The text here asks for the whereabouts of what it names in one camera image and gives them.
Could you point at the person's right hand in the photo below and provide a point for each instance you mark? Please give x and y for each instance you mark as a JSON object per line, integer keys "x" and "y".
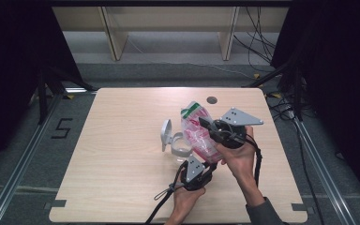
{"x": 242, "y": 162}

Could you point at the yellow floor tape piece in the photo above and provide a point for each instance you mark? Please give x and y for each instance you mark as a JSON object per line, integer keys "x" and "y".
{"x": 257, "y": 76}
{"x": 276, "y": 95}
{"x": 70, "y": 97}

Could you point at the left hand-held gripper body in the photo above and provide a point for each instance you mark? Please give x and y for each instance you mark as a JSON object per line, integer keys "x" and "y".
{"x": 195, "y": 168}

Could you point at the person's left hand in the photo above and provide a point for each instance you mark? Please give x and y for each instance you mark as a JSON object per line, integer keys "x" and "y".
{"x": 184, "y": 203}

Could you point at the black curtain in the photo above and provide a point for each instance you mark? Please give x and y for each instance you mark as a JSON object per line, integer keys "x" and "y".
{"x": 9, "y": 62}
{"x": 343, "y": 78}

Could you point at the clear jar with white lid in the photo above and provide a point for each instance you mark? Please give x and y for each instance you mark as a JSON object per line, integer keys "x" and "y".
{"x": 181, "y": 148}

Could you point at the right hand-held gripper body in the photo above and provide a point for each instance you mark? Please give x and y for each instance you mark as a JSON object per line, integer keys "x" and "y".
{"x": 240, "y": 117}

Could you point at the pink and white plastic bag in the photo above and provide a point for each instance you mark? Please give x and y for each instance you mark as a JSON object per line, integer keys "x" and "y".
{"x": 197, "y": 137}

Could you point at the long metal floor rail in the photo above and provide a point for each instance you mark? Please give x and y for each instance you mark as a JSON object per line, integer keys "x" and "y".
{"x": 15, "y": 175}
{"x": 325, "y": 175}

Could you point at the black metal stand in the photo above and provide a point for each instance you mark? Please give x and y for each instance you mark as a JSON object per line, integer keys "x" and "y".
{"x": 42, "y": 100}
{"x": 298, "y": 93}

